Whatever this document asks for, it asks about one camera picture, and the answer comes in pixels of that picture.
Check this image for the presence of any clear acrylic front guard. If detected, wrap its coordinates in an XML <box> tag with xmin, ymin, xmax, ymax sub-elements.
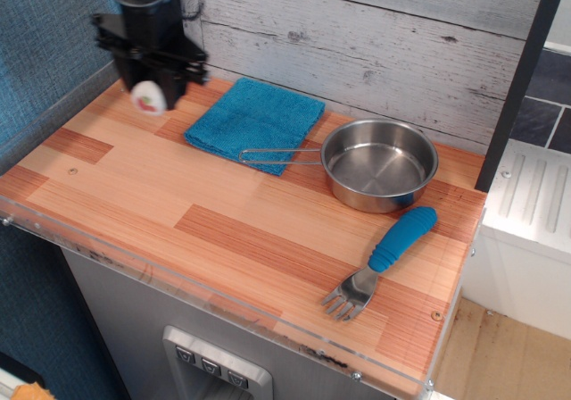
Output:
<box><xmin>1</xmin><ymin>198</ymin><xmax>435</xmax><ymax>399</ymax></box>

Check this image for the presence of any black and orange object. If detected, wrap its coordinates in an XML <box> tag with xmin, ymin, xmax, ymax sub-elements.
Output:
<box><xmin>1</xmin><ymin>362</ymin><xmax>55</xmax><ymax>400</ymax></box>

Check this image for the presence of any blue folded cloth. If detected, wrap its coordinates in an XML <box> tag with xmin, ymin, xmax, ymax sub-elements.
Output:
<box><xmin>184</xmin><ymin>78</ymin><xmax>326</xmax><ymax>176</ymax></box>

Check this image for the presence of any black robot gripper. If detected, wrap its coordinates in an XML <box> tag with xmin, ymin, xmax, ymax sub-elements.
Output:
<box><xmin>92</xmin><ymin>0</ymin><xmax>207</xmax><ymax>110</ymax></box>

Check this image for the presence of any small steel pan with handle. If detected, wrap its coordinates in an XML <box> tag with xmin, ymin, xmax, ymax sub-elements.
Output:
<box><xmin>238</xmin><ymin>119</ymin><xmax>439</xmax><ymax>213</ymax></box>

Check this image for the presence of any silver dispenser button panel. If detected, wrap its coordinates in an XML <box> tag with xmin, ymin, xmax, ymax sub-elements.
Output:
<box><xmin>162</xmin><ymin>325</ymin><xmax>274</xmax><ymax>399</ymax></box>

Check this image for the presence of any dark right vertical post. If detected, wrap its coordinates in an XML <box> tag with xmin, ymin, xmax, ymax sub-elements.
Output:
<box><xmin>475</xmin><ymin>0</ymin><xmax>561</xmax><ymax>192</ymax></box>

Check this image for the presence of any blue handled metal spork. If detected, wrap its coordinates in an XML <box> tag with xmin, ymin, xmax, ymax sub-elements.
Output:
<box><xmin>321</xmin><ymin>206</ymin><xmax>437</xmax><ymax>321</ymax></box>

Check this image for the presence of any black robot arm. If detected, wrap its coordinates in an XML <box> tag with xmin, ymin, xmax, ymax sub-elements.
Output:
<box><xmin>92</xmin><ymin>0</ymin><xmax>207</xmax><ymax>116</ymax></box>

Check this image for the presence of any grey toy fridge cabinet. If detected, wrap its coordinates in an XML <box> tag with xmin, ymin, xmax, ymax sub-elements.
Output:
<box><xmin>63</xmin><ymin>250</ymin><xmax>388</xmax><ymax>399</ymax></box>

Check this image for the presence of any plush sushi roll toy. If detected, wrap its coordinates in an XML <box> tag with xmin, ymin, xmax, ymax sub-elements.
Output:
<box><xmin>130</xmin><ymin>80</ymin><xmax>167</xmax><ymax>116</ymax></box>

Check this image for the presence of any white toy sink unit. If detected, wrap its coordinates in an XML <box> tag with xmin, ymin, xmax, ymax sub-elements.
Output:
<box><xmin>462</xmin><ymin>140</ymin><xmax>570</xmax><ymax>338</ymax></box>

